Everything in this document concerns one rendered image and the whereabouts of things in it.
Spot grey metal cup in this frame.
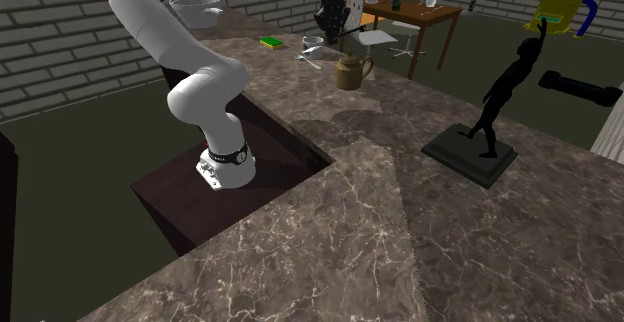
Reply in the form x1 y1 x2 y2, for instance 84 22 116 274
301 35 326 61

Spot white office chair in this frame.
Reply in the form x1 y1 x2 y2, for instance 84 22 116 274
347 0 428 61

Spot silver spoon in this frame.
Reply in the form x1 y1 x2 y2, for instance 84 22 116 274
293 53 323 72

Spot brown ceramic jug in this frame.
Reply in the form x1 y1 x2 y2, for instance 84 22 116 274
334 53 375 92

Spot green and yellow sponge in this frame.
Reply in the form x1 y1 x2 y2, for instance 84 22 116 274
258 36 285 51

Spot brown wooden table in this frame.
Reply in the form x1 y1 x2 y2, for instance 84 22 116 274
344 0 464 81

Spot clear glass pot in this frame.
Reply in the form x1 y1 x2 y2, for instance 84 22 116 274
167 0 226 31

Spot black figure on base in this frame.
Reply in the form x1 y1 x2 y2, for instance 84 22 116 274
420 17 519 191

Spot dark robot stand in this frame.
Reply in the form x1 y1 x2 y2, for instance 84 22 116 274
130 65 338 258

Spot black cylinder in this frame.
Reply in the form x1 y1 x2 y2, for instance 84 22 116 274
537 69 624 108

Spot yellow machine with blue handle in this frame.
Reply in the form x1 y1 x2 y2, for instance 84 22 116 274
523 0 599 39

